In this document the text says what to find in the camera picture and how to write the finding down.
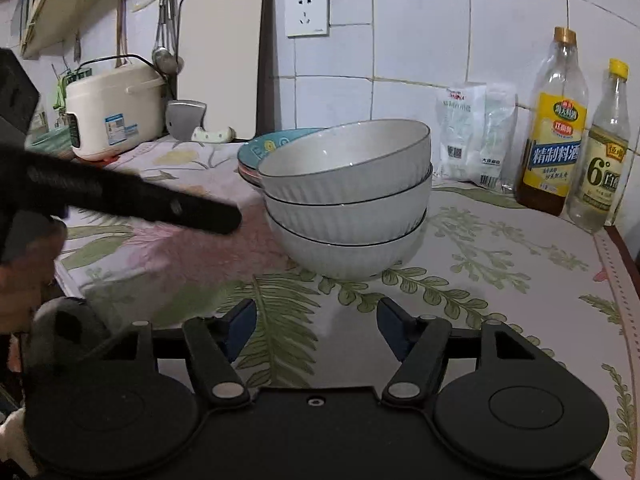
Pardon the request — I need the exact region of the metal ladle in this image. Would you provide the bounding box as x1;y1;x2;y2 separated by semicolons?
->
151;0;184;77

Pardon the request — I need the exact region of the floral tablecloth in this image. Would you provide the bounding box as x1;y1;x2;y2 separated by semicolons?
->
52;137;640;480

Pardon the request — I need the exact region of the pink bunny print plate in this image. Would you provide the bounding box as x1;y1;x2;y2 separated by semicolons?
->
238;162;264;189

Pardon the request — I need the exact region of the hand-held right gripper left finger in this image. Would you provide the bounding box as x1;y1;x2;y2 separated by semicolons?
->
102;298;259;409

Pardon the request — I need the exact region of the yellow label cooking wine bottle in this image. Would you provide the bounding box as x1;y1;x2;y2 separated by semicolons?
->
514;27;590;217

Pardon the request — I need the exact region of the white ribbed bowl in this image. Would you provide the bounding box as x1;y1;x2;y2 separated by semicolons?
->
263;162;434;244
267;207;429;281
257;118;432;206

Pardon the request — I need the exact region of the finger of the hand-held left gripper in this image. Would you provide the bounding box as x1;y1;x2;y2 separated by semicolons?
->
60;165;244;235

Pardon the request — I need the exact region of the white cutting board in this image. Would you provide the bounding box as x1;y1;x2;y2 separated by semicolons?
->
177;0;275;142

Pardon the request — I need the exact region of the wooden shelf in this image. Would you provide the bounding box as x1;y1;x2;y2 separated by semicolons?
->
0;0;132;59

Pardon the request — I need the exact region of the cleaver with white handle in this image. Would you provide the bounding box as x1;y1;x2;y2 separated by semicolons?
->
164;99;236;144

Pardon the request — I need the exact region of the white wall socket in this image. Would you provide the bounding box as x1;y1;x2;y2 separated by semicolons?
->
284;0;331;39

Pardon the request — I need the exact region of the clear vinegar bottle yellow cap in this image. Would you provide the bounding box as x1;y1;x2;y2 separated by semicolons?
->
567;58;632;234

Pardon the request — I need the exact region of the white salt bag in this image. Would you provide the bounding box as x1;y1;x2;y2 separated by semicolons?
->
477;82;519;191
437;82;489;181

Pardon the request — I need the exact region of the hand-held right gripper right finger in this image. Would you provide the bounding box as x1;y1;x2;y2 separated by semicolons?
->
376;297;540;409

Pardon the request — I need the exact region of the person's left hand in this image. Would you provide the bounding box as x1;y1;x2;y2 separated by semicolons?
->
0;210;68;335

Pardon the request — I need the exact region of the cream rice cooker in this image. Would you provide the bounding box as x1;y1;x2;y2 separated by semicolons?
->
65;54;169;162

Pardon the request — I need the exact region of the green plastic container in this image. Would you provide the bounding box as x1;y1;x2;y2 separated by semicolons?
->
25;127;75;161

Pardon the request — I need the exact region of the blue egg print plate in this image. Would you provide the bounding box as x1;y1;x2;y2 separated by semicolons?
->
237;127;329;172

